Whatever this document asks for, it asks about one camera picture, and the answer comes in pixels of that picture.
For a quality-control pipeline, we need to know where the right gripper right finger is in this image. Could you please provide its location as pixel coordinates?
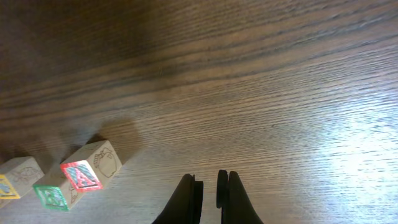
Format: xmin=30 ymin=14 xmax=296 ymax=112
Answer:
xmin=216 ymin=170 xmax=263 ymax=224

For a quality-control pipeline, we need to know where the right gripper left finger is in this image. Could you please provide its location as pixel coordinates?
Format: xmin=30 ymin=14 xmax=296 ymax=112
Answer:
xmin=152 ymin=174 xmax=203 ymax=224

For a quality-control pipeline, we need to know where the red A block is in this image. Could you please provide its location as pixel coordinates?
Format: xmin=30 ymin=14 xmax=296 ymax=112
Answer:
xmin=60 ymin=140 xmax=122 ymax=192

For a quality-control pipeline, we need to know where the green R block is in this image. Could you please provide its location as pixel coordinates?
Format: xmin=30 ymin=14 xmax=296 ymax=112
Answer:
xmin=33 ymin=166 xmax=85 ymax=211

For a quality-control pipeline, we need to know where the yellow C block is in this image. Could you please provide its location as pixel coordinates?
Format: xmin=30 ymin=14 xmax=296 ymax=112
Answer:
xmin=1 ymin=156 xmax=44 ymax=208

